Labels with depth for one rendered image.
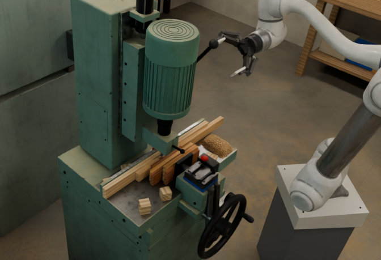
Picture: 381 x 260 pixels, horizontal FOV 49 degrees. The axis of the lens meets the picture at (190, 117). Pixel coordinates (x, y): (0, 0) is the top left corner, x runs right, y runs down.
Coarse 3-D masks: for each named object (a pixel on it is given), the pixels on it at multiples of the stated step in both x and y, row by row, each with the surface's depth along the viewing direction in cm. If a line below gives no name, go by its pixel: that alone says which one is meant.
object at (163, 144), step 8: (152, 120) 168; (144, 128) 164; (152, 128) 164; (144, 136) 166; (152, 136) 162; (160, 136) 161; (168, 136) 161; (176, 136) 162; (152, 144) 165; (160, 144) 161; (168, 144) 159; (176, 144) 164; (160, 152) 163; (168, 152) 162
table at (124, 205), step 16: (224, 160) 179; (128, 192) 159; (144, 192) 160; (176, 192) 162; (224, 192) 169; (112, 208) 154; (128, 208) 153; (160, 208) 154; (192, 208) 160; (128, 224) 151; (144, 224) 149
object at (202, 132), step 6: (216, 120) 194; (222, 120) 196; (204, 126) 189; (210, 126) 190; (216, 126) 194; (198, 132) 186; (204, 132) 188; (210, 132) 193; (192, 138) 182; (198, 138) 186; (180, 144) 178; (186, 144) 180; (144, 168) 164; (150, 168) 166; (138, 174) 161; (144, 174) 164; (138, 180) 163
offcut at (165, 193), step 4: (160, 188) 157; (164, 188) 157; (168, 188) 157; (160, 192) 157; (164, 192) 155; (168, 192) 156; (160, 196) 157; (164, 196) 155; (168, 196) 156; (164, 200) 157
